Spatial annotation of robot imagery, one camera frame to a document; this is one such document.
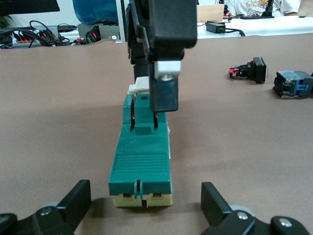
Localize brown table mat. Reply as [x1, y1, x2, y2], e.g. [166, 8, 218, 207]
[0, 33, 313, 235]

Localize person in white shirt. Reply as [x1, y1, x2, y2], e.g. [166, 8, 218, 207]
[224, 0, 303, 19]

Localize flat black keyboard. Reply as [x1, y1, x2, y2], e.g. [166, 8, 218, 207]
[240, 14, 275, 20]

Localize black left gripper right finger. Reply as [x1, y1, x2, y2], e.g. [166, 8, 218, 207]
[201, 182, 313, 235]

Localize light wooden box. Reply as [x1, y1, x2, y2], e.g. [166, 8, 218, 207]
[197, 4, 225, 23]

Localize green plant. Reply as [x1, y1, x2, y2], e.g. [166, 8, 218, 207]
[0, 15, 12, 29]

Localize grey power strip red switches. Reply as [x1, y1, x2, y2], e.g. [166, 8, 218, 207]
[11, 30, 41, 45]

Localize blue chair back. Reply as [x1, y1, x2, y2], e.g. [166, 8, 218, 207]
[72, 0, 118, 26]

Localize white desk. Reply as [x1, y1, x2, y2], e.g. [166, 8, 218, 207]
[197, 15, 313, 39]

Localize aluminium profile post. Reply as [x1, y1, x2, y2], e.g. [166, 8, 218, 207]
[116, 0, 128, 43]

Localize grey metal box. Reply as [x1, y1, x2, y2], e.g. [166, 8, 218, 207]
[77, 23, 120, 43]

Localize black power adapter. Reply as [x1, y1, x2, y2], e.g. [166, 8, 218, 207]
[205, 21, 227, 34]

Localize black adapter cable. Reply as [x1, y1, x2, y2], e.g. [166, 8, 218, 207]
[224, 28, 246, 37]

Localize tangled black desk cables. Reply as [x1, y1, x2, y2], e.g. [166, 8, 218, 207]
[0, 21, 80, 48]

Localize green push button blue block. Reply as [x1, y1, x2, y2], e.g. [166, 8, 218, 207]
[272, 70, 313, 99]

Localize black square button red terminals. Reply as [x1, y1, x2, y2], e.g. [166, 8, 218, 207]
[228, 56, 269, 85]

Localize black computer monitor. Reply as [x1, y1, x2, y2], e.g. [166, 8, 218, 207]
[0, 0, 61, 14]

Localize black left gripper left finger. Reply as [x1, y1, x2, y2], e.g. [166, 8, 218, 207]
[0, 180, 92, 235]

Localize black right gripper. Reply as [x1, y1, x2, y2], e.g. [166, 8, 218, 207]
[126, 0, 198, 113]

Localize green load switch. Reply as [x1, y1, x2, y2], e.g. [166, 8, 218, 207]
[108, 77, 174, 209]

